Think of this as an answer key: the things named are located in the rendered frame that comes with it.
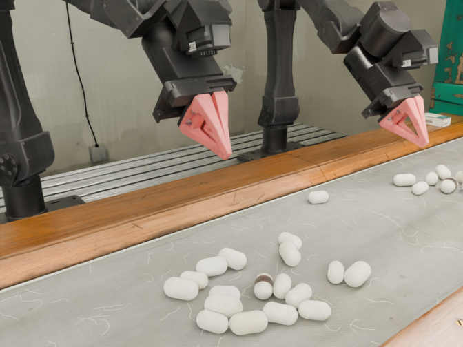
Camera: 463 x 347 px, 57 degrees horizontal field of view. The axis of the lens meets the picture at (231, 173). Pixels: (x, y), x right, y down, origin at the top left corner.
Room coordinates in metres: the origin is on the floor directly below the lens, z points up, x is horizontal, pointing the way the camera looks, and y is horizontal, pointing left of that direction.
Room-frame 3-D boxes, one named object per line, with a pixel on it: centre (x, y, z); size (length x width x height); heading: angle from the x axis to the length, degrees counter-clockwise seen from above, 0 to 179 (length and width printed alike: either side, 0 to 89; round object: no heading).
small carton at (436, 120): (1.00, -0.48, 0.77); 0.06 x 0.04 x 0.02; 37
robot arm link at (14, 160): (0.68, 0.35, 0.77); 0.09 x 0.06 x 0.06; 164
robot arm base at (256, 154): (1.05, -0.11, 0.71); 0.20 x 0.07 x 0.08; 128
